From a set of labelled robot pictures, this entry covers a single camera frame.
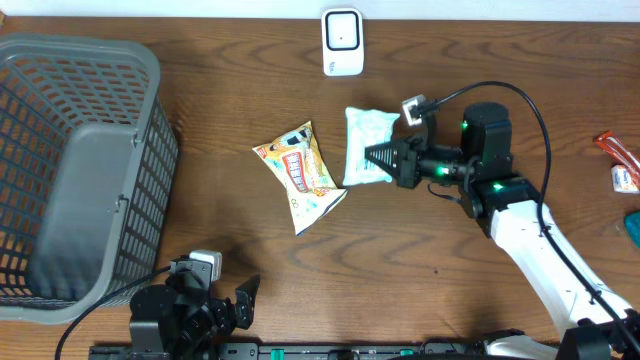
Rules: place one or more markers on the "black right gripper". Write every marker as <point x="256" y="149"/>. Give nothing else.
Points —
<point x="407" y="166"/>

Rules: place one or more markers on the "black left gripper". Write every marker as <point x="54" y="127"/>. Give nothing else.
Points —
<point x="226" y="320"/>

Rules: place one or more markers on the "teal wet wipes pack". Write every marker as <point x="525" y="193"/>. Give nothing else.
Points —
<point x="366" y="128"/>

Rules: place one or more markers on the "yellow snack bag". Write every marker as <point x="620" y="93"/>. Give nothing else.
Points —
<point x="295" y="159"/>

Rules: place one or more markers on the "red snack bar wrapper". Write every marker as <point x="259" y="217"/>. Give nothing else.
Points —
<point x="609" y="143"/>

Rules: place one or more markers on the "orange Kleenex tissue pack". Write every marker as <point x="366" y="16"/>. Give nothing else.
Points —
<point x="622" y="181"/>

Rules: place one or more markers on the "teal mouthwash bottle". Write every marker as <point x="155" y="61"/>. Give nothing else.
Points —
<point x="632" y="225"/>

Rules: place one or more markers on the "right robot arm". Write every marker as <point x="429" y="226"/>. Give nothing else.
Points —
<point x="593" y="322"/>

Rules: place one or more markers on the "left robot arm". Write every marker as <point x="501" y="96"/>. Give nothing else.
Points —
<point x="177" y="319"/>

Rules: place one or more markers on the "white barcode scanner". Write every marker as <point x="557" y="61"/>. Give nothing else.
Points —
<point x="342" y="42"/>

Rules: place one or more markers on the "dark grey plastic basket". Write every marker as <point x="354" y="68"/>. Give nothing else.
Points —
<point x="87" y="163"/>

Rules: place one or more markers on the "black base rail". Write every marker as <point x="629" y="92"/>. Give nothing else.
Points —
<point x="325" y="351"/>

